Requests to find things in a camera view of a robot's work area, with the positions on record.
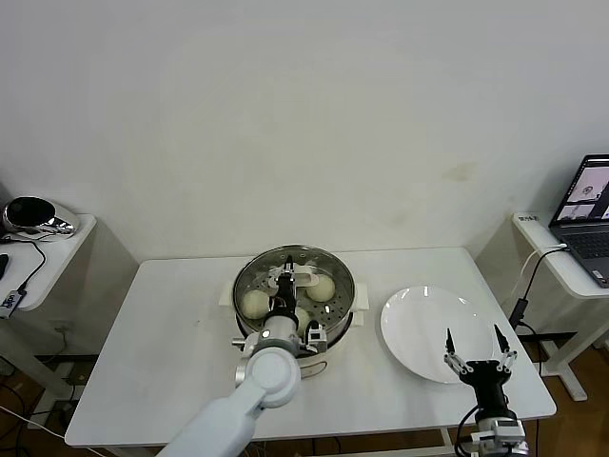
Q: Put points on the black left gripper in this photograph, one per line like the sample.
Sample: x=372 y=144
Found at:
x=285 y=297

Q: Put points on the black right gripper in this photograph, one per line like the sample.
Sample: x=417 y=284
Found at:
x=487 y=376

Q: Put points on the white steamed baozi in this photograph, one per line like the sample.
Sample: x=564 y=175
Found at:
x=254 y=304
x=303 y=321
x=323 y=288

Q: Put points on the perforated steel steamer basket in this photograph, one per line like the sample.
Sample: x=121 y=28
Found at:
x=349 y=314

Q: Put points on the black inline power adapter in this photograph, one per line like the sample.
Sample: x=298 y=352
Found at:
x=517 y=310

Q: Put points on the round white plate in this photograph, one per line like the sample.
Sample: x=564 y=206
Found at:
x=418 y=333

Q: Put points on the grey open laptop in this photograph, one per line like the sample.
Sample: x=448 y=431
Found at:
x=587 y=238

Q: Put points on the white side table with device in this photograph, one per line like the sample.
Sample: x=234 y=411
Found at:
x=71 y=285

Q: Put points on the chrome domed device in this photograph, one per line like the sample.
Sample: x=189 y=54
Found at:
x=33 y=219

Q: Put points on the small grey usb dongle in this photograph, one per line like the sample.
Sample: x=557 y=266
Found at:
x=9 y=302

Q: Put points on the black computer mouse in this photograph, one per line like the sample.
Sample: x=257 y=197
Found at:
x=4 y=266

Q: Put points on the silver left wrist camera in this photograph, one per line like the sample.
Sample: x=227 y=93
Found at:
x=315 y=335

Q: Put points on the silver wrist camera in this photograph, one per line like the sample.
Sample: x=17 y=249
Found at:
x=315 y=335
x=509 y=431

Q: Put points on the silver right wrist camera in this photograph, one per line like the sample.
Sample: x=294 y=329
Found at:
x=509 y=431

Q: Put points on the white table frame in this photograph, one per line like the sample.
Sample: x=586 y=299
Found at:
x=446 y=435

